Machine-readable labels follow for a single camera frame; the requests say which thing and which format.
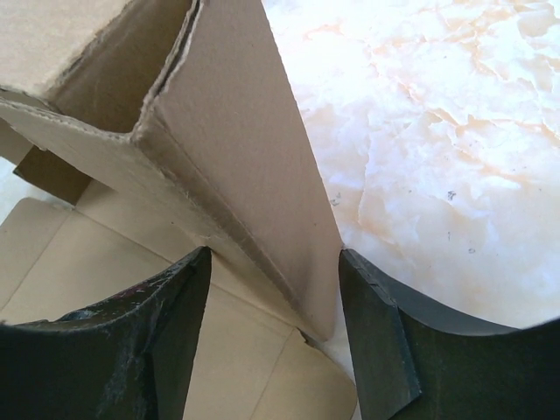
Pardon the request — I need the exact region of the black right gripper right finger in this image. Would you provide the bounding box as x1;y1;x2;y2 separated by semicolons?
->
339;249;559;419

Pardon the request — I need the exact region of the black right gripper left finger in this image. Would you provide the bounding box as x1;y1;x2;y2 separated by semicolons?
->
1;247;212;419

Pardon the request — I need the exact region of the brown cardboard box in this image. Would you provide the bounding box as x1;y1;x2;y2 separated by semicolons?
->
1;1;357;419

